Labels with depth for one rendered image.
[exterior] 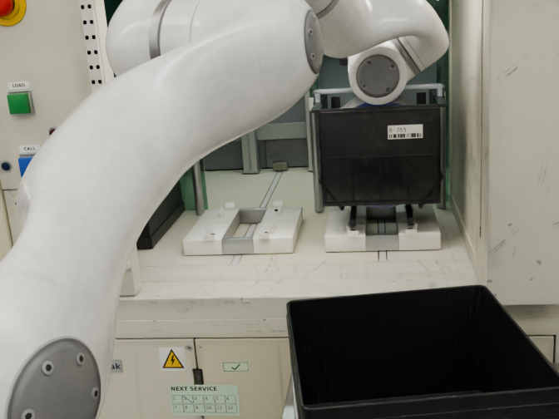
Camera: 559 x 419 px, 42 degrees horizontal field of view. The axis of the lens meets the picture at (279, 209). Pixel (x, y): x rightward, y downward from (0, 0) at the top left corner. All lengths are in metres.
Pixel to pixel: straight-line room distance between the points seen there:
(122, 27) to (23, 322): 0.38
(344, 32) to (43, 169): 0.50
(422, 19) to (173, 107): 0.52
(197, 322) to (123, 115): 0.69
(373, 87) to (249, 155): 0.96
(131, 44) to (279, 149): 1.34
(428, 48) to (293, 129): 0.96
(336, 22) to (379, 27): 0.09
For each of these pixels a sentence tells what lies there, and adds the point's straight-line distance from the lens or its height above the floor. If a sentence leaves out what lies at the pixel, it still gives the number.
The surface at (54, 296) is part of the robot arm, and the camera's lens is 0.43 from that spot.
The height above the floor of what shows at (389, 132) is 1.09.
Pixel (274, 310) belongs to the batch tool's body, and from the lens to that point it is 1.18.
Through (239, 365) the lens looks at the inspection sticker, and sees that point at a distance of 1.23.
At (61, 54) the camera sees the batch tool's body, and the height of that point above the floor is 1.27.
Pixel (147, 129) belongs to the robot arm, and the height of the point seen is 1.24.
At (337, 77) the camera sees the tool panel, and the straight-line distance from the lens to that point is 1.97.
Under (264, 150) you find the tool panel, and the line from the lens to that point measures 2.03.
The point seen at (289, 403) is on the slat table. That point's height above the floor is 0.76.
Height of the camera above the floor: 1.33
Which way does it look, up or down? 16 degrees down
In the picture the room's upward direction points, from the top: 4 degrees counter-clockwise
